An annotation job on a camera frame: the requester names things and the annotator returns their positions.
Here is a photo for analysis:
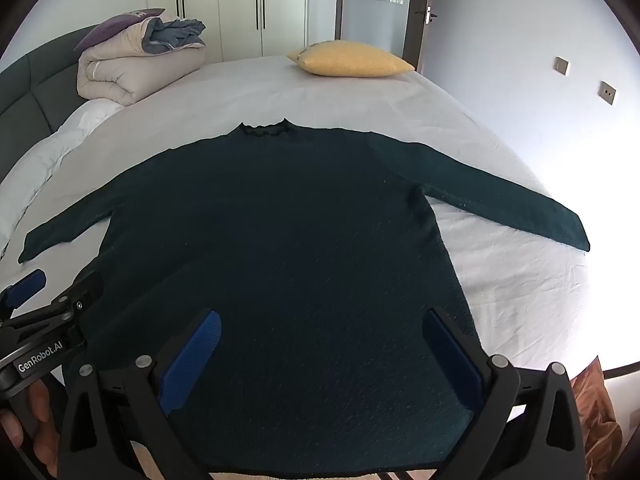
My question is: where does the blue-grey crumpled cloth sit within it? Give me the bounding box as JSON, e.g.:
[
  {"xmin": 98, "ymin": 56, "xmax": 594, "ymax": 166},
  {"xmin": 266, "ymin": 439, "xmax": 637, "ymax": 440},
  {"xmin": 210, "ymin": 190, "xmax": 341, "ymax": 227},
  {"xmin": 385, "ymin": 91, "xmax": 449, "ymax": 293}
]
[{"xmin": 141, "ymin": 17, "xmax": 207, "ymax": 54}]

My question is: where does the dark door with handle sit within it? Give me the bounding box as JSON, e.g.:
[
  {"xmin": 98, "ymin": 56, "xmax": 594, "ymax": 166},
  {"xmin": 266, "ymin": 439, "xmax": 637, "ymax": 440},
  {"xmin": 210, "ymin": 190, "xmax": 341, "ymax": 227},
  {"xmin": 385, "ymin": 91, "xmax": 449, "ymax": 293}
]
[{"xmin": 400, "ymin": 0, "xmax": 441, "ymax": 75}]

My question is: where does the brown crumpled cloth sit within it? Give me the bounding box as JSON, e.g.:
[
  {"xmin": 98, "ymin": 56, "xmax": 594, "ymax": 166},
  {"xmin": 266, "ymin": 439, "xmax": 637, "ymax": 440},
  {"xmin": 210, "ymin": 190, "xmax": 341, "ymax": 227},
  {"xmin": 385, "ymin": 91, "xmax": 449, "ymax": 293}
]
[{"xmin": 570, "ymin": 356, "xmax": 624, "ymax": 480}]

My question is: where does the white wardrobe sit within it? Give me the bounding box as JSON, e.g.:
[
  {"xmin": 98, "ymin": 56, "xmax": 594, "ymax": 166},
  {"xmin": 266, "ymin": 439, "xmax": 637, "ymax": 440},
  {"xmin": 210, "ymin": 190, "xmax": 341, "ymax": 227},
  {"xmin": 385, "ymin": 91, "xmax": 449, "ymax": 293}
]
[{"xmin": 146, "ymin": 0, "xmax": 341, "ymax": 63}]

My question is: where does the bed with white sheet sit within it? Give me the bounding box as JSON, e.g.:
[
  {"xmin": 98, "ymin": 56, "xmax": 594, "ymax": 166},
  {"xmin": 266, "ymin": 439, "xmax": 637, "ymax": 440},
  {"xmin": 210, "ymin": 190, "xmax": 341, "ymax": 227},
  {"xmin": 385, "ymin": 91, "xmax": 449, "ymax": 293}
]
[{"xmin": 0, "ymin": 54, "xmax": 608, "ymax": 386}]

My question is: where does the white pillow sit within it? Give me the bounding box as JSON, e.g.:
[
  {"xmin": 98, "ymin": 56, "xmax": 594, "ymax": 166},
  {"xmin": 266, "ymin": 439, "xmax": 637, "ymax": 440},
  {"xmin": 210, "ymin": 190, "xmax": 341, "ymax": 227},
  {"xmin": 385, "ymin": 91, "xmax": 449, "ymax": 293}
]
[
  {"xmin": 76, "ymin": 17, "xmax": 207, "ymax": 107},
  {"xmin": 0, "ymin": 99, "xmax": 124, "ymax": 257}
]

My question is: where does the dark green sweater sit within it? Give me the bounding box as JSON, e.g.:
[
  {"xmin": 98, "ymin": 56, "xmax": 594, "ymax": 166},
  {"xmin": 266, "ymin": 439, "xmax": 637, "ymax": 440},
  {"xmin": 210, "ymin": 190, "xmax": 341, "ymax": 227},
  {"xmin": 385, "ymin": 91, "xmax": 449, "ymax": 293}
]
[{"xmin": 18, "ymin": 118, "xmax": 591, "ymax": 478}]

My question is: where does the person's left hand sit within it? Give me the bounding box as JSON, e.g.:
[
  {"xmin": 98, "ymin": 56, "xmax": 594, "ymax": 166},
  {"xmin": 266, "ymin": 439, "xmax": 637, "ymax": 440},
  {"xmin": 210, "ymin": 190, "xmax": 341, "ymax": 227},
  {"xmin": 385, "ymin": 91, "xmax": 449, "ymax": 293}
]
[{"xmin": 0, "ymin": 379, "xmax": 65, "ymax": 478}]

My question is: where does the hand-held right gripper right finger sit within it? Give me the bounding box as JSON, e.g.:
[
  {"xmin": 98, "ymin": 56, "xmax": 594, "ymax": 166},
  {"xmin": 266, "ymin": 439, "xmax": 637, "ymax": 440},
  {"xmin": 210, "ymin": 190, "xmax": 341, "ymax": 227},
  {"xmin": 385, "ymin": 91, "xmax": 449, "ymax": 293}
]
[{"xmin": 422, "ymin": 307, "xmax": 586, "ymax": 480}]

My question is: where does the dark green padded headboard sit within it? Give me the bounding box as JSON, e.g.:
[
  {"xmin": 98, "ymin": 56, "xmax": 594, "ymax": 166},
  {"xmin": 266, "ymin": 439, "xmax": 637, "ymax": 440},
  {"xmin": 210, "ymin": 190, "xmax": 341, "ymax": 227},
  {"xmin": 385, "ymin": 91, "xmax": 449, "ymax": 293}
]
[{"xmin": 0, "ymin": 24, "xmax": 108, "ymax": 181}]

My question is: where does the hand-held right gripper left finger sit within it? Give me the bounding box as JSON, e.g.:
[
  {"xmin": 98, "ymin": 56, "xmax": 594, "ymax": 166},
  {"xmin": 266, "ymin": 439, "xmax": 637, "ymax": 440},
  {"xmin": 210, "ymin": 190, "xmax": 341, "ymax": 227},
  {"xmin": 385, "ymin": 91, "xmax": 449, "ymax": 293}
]
[{"xmin": 59, "ymin": 307, "xmax": 223, "ymax": 480}]

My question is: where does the purple pillow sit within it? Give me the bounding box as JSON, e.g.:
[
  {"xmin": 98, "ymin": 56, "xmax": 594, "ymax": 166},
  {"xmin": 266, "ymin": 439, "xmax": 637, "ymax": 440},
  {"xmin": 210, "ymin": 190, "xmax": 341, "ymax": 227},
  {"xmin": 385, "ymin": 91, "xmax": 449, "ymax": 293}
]
[{"xmin": 74, "ymin": 8, "xmax": 166, "ymax": 52}]

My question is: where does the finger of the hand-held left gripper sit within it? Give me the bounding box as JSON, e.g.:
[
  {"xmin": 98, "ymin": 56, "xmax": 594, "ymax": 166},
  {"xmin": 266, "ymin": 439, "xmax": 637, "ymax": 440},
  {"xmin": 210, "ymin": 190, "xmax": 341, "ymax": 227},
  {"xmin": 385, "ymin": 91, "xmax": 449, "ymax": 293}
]
[
  {"xmin": 10, "ymin": 270, "xmax": 106, "ymax": 332},
  {"xmin": 0, "ymin": 269, "xmax": 48, "ymax": 322}
]

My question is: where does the yellow pillow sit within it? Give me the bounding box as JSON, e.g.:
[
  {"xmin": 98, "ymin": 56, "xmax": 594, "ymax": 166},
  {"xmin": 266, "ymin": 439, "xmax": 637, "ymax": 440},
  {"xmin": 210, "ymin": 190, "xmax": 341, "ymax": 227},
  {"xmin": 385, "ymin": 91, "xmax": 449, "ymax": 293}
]
[{"xmin": 286, "ymin": 40, "xmax": 416, "ymax": 78}]

